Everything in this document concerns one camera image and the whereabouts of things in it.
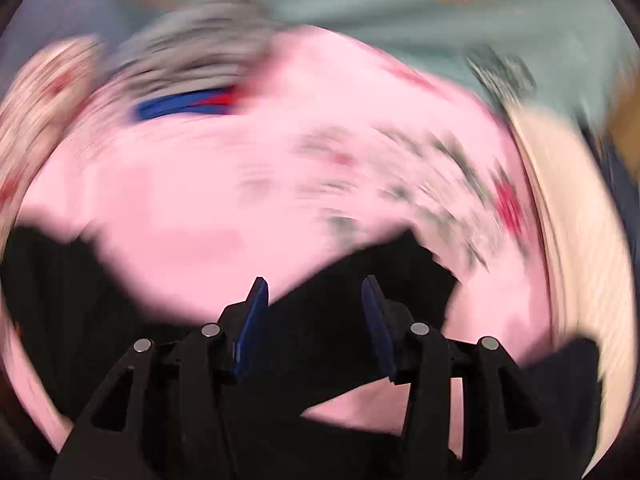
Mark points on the teal printed cloth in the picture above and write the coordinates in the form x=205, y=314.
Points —
x=400, y=15

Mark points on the black pants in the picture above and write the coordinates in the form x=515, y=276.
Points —
x=320, y=310

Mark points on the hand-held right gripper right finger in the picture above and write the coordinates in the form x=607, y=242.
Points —
x=381, y=330

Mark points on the pink printed blanket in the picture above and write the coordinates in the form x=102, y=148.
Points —
x=210, y=195

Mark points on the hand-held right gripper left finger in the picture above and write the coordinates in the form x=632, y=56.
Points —
x=250, y=327

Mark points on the floral patterned cloth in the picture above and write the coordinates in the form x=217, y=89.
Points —
x=37, y=105

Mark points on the grey striped cloth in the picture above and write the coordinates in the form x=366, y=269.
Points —
x=190, y=45

